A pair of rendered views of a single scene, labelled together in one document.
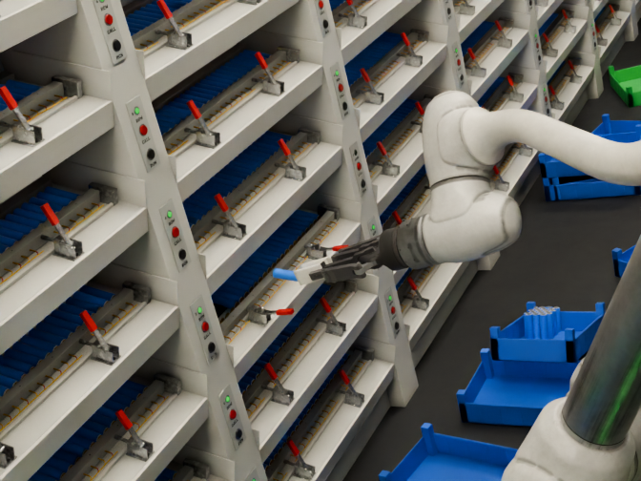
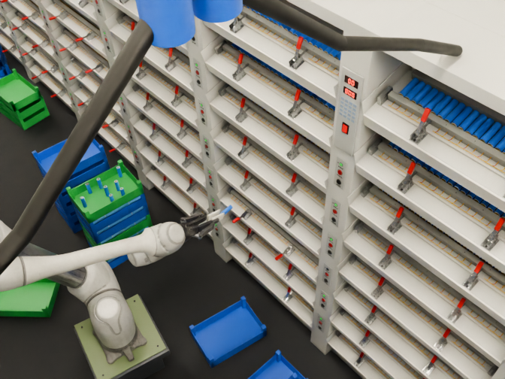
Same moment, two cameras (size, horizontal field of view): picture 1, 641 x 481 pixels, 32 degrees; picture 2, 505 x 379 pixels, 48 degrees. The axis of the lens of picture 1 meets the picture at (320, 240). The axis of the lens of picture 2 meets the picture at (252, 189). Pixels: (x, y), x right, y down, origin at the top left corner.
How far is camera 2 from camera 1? 3.00 m
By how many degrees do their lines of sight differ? 84
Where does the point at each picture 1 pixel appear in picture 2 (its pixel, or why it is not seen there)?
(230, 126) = (258, 165)
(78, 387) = (170, 127)
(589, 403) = not seen: hidden behind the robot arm
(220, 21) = (267, 137)
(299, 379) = (259, 250)
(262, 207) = (265, 202)
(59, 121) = (182, 75)
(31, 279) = (167, 93)
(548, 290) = not seen: outside the picture
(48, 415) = (161, 119)
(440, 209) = not seen: hidden behind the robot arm
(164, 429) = (195, 172)
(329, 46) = (333, 228)
